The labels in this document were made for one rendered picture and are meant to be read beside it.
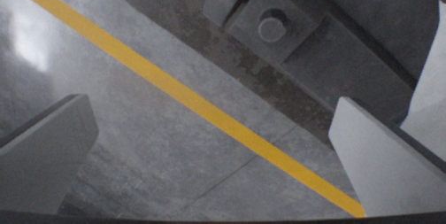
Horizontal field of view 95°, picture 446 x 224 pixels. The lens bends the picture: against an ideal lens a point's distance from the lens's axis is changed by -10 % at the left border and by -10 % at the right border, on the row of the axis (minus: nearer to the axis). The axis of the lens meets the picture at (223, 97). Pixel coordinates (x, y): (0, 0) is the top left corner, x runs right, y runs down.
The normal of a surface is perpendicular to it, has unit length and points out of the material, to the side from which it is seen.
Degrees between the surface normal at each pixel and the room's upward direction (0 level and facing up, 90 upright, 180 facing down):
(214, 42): 0
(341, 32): 0
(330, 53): 0
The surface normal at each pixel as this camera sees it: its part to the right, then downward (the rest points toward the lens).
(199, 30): -0.26, 0.56
